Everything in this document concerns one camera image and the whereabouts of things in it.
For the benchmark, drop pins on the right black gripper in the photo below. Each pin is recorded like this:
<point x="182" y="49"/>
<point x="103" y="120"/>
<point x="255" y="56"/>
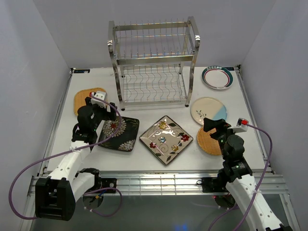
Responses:
<point x="220" y="124"/>

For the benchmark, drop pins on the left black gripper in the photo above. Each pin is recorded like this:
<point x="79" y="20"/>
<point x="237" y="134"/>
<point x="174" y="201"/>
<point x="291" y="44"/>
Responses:
<point x="108" y="115"/>

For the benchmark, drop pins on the square woven bamboo plate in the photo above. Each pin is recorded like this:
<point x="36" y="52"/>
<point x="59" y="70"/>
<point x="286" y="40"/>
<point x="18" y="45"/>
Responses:
<point x="79" y="98"/>

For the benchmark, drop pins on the black floral square plate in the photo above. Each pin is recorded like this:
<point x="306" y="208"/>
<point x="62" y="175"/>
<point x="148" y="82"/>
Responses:
<point x="124" y="139"/>

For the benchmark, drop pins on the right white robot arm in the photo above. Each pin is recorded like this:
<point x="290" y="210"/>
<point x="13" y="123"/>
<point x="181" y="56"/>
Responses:
<point x="237" y="177"/>

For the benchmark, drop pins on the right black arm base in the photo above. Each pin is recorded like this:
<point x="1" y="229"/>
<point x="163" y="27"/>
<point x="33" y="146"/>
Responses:
<point x="210" y="184"/>

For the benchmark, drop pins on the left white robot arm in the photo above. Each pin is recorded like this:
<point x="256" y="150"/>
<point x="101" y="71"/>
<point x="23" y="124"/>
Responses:
<point x="57" y="194"/>

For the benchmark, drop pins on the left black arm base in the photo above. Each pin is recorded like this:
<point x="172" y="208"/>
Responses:
<point x="107" y="185"/>

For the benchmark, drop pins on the steel two-tier dish rack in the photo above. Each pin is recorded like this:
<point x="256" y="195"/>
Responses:
<point x="154" y="62"/>

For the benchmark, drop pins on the round woven bamboo plate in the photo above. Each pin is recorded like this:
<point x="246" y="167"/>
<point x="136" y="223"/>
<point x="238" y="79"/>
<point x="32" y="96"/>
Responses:
<point x="208" y="144"/>

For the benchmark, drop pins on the cream and blue round plate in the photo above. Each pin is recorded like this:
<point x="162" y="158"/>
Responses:
<point x="207" y="107"/>

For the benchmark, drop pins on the left blue table label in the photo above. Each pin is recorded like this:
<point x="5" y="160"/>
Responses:
<point x="81" y="71"/>

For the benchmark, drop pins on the blue table label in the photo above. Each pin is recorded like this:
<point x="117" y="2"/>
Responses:
<point x="81" y="71"/>
<point x="229" y="68"/>

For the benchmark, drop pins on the beige floral square plate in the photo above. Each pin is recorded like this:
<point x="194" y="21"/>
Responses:
<point x="166" y="140"/>

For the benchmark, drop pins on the white plate teal red rim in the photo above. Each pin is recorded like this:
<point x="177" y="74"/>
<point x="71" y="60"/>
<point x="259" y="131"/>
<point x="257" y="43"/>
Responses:
<point x="217" y="77"/>

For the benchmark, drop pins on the right blue table label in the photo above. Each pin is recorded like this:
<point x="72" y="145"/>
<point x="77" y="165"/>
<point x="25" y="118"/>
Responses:
<point x="229" y="68"/>

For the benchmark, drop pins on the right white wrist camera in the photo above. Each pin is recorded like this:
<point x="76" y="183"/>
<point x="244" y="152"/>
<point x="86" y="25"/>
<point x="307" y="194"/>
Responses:
<point x="241" y="126"/>

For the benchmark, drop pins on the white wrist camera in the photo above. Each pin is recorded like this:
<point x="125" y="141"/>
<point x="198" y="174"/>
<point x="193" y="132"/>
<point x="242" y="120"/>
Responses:
<point x="98" y="98"/>
<point x="241" y="126"/>

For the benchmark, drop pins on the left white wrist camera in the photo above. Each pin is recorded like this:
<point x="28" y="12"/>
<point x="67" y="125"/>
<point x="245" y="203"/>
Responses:
<point x="98" y="98"/>

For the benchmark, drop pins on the aluminium front rail frame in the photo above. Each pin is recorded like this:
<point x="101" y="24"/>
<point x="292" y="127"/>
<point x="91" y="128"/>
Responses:
<point x="169" y="201"/>

